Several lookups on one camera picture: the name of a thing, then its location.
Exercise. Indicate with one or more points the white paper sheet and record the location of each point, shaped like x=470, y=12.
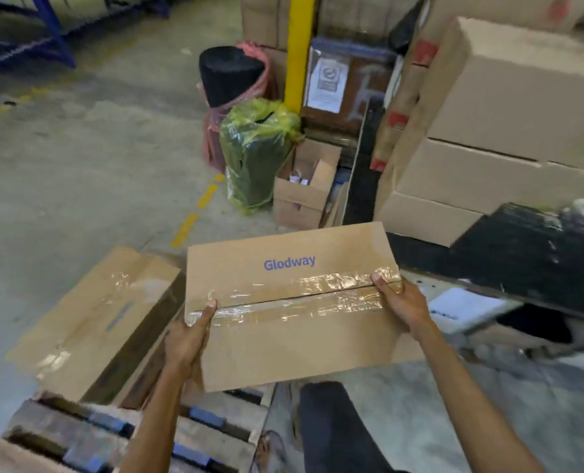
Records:
x=462, y=307

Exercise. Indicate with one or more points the large plain cardboard box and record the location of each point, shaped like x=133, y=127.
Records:
x=513, y=93

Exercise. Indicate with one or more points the black roll in pink wrap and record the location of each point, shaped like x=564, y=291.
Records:
x=230, y=81

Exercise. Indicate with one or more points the blue metal rack frame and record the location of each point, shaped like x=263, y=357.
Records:
x=31, y=31

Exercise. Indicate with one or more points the person's right hand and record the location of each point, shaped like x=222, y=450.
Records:
x=404, y=305

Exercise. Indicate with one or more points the low plain cardboard box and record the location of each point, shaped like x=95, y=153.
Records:
x=425, y=219

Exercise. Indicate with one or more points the brown box with white label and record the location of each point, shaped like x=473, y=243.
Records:
x=346, y=88

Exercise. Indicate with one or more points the person's left thumb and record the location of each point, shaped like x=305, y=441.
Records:
x=206, y=312

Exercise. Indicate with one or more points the flattened taped cardboard box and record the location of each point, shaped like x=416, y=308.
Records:
x=97, y=317

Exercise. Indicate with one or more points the green plastic wrapped roll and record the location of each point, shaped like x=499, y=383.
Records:
x=253, y=155

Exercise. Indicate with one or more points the person's right thumb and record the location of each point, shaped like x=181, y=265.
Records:
x=383, y=287

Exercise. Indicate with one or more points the cardboard box with red marks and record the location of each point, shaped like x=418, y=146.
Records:
x=400, y=108

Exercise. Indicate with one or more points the person's left hand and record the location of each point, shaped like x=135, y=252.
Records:
x=186, y=338

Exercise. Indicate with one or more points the person's left forearm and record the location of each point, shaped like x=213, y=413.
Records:
x=153, y=423

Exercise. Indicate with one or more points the wide plain cardboard box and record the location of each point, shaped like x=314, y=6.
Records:
x=484, y=179

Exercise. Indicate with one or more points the taped cardboard box blue print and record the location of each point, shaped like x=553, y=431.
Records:
x=292, y=300

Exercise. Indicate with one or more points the black upright foam strip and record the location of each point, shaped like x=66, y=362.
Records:
x=363, y=167

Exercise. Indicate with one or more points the wooden pallet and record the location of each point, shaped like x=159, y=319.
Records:
x=134, y=433

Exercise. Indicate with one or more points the yellow steel post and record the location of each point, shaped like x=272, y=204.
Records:
x=299, y=49

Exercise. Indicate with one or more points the person's right forearm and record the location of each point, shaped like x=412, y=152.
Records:
x=472, y=406

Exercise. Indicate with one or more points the person's dark trouser leg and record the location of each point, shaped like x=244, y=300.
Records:
x=339, y=431

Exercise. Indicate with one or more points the small open cardboard box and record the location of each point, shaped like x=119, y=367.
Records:
x=304, y=189

